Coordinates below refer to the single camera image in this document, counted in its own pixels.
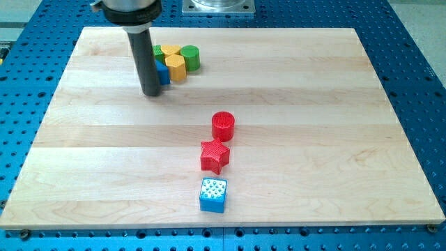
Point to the blue cube block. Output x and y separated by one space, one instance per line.
212 196

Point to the green cylinder block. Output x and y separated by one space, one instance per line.
191 56

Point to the yellow heart block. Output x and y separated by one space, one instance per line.
169 50

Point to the red star block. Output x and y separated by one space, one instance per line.
214 156

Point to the blue triangle block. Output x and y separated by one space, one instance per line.
163 73

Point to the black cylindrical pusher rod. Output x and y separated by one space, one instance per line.
142 51

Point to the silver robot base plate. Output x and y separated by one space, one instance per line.
218 6

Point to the red cylinder block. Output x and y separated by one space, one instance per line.
223 126

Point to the green block behind rod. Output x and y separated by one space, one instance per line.
158 53

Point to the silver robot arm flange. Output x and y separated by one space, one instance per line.
134 16

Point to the yellow hexagon block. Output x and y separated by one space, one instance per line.
176 66

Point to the light wooden board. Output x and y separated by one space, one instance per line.
316 140

